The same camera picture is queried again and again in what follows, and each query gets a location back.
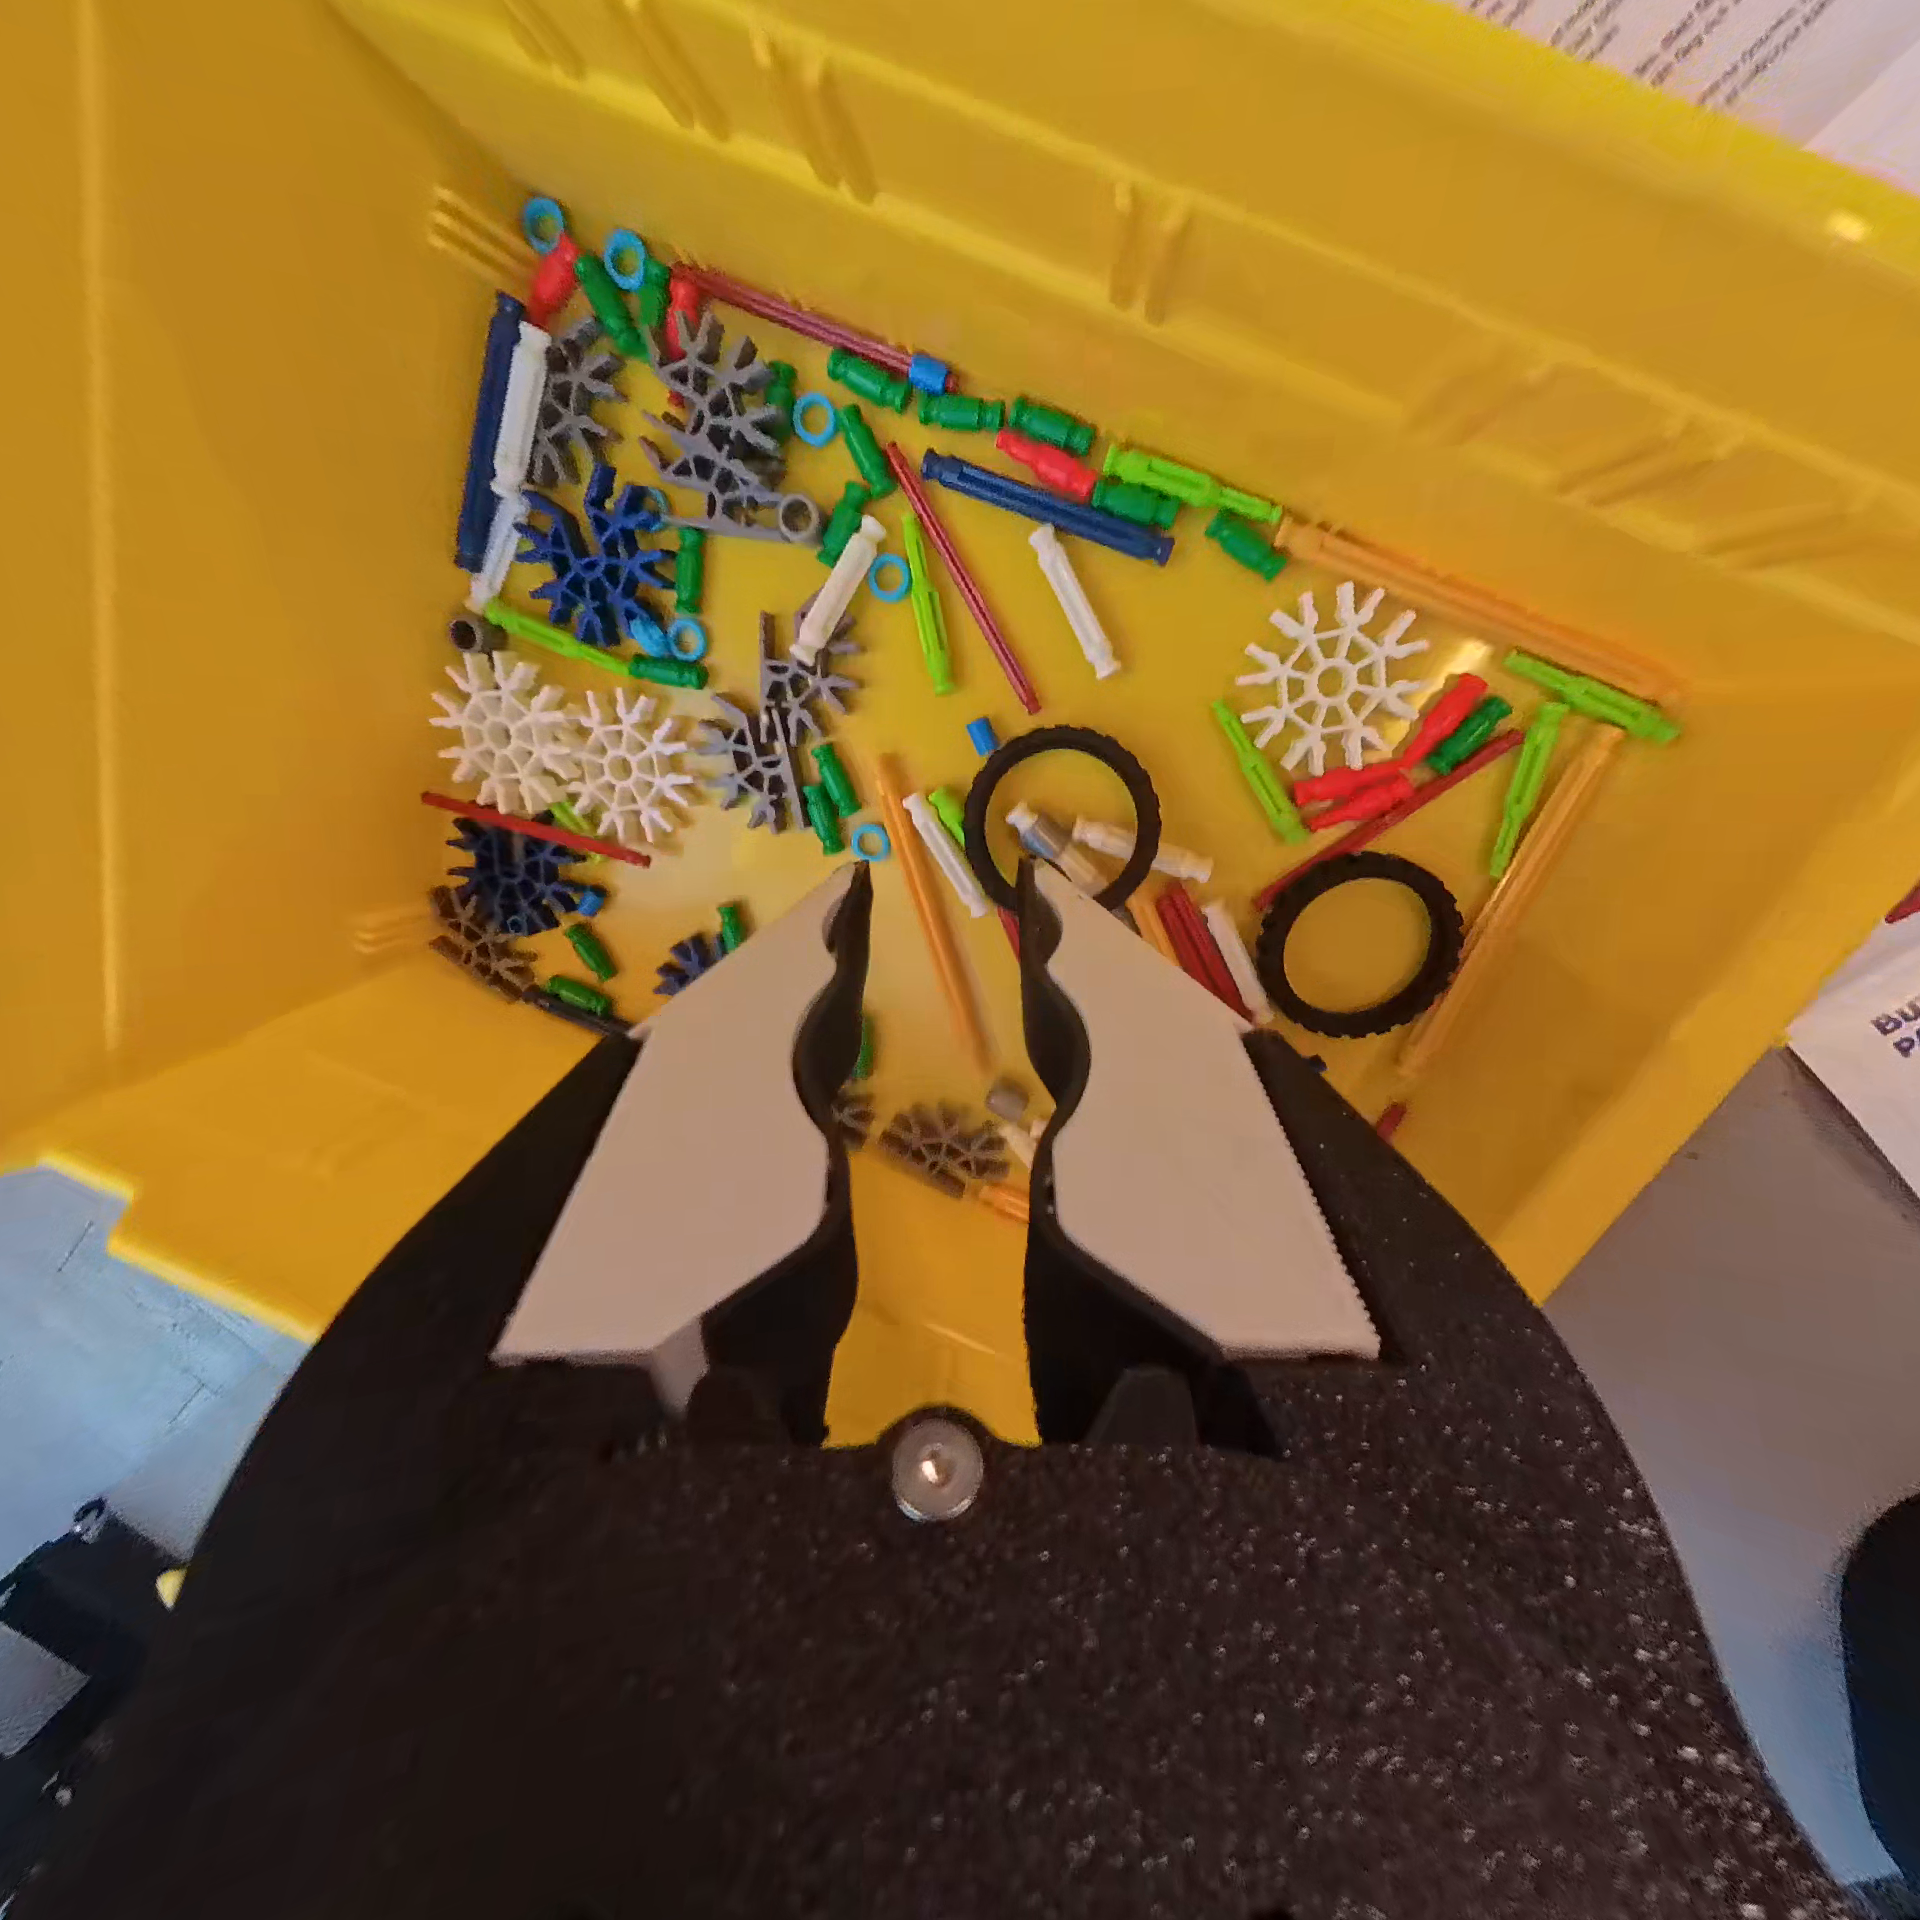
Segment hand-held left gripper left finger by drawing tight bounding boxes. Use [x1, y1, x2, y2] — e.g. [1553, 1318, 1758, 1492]
[491, 862, 875, 1448]

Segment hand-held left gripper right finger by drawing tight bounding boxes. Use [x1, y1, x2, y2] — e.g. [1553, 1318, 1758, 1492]
[1016, 856, 1383, 1448]

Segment pile of toy pieces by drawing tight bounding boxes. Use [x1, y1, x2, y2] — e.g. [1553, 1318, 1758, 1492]
[421, 195, 1683, 1224]

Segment large yellow plastic bin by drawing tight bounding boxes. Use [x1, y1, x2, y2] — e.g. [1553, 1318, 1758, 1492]
[0, 0, 1920, 1448]

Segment dark cloth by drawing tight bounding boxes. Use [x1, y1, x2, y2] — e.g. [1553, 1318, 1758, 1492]
[1837, 1492, 1920, 1883]

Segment white printed instruction sheet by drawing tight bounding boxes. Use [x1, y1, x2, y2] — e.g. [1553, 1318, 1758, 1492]
[1447, 0, 1920, 1193]

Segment black wheeled frame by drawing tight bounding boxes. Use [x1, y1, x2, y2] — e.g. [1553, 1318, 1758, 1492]
[0, 1499, 189, 1816]

